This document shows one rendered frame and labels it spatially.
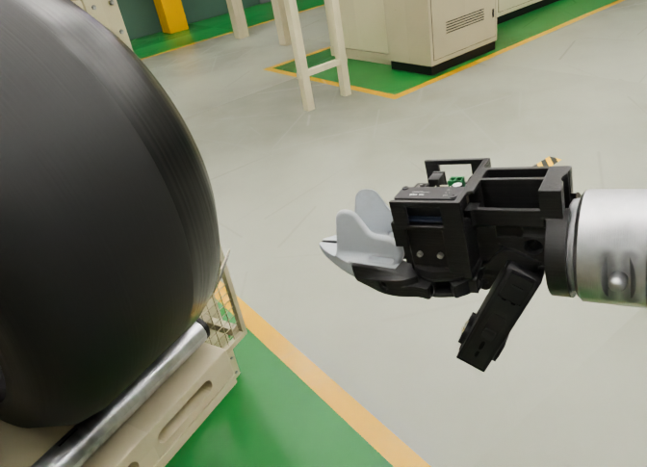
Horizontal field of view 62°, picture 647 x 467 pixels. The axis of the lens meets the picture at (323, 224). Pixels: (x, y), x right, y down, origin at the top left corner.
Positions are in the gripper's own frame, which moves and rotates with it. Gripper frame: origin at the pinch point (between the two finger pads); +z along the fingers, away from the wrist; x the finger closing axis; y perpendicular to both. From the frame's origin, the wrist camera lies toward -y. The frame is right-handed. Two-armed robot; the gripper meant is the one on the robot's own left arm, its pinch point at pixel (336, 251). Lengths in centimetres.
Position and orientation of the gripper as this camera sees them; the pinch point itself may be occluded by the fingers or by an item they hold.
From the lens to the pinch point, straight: 49.0
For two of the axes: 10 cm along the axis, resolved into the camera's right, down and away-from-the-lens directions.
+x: -5.0, 5.1, -7.0
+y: -2.6, -8.6, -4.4
